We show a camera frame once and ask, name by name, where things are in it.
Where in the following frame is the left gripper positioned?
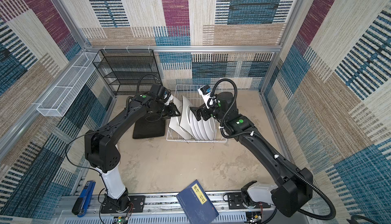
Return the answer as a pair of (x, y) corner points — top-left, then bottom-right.
(152, 102), (181, 120)

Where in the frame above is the white square plate black rim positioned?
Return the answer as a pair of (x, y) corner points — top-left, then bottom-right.
(169, 97), (190, 140)

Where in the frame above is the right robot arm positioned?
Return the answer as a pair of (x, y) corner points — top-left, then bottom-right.
(190, 88), (315, 217)

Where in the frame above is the black mesh shelf rack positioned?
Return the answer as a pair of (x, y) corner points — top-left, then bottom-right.
(93, 49), (161, 95)

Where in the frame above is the blue book yellow label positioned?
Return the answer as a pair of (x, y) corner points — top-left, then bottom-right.
(176, 180), (219, 224)

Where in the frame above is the blue stapler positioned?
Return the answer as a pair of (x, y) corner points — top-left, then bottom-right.
(72, 180), (96, 217)

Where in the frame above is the white wire dish rack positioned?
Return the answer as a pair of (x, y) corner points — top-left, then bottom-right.
(167, 85), (227, 143)

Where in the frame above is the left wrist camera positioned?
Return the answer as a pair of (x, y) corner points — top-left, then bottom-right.
(163, 90), (174, 106)

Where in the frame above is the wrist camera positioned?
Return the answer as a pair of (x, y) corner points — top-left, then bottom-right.
(198, 85), (217, 109)
(163, 90), (174, 106)

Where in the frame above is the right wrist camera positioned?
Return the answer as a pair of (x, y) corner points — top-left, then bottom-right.
(198, 85), (217, 109)

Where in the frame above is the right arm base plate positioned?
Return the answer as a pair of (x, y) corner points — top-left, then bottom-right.
(223, 192), (271, 209)

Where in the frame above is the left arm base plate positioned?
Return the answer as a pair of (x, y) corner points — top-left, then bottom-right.
(100, 195), (146, 214)

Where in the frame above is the white mesh wall basket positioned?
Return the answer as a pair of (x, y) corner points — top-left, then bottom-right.
(37, 52), (96, 117)

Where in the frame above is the aluminium front rail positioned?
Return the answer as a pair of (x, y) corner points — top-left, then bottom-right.
(51, 188), (315, 224)

